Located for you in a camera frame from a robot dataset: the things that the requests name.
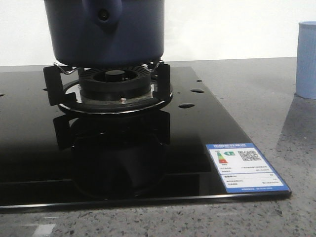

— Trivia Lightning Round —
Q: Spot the dark blue cooking pot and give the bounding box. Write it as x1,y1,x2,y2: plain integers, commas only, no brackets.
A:
44,0,164,68

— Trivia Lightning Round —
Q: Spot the black metal pot support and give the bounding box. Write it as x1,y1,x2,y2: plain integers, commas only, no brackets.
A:
43,61,172,115

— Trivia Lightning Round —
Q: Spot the black glass gas stove top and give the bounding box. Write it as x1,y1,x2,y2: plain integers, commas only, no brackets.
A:
0,67,291,212

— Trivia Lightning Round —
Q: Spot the blue energy efficiency label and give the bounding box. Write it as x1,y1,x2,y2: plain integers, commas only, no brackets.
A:
206,143,290,193

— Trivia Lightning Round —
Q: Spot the light blue ribbed cup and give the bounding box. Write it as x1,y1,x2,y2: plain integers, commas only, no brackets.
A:
296,21,316,99

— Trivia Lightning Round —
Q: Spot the black round gas burner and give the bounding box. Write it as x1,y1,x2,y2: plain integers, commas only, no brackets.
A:
79,66,151,101

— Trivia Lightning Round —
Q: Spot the silver wire pot ring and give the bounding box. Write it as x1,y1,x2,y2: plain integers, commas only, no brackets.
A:
53,59,164,75

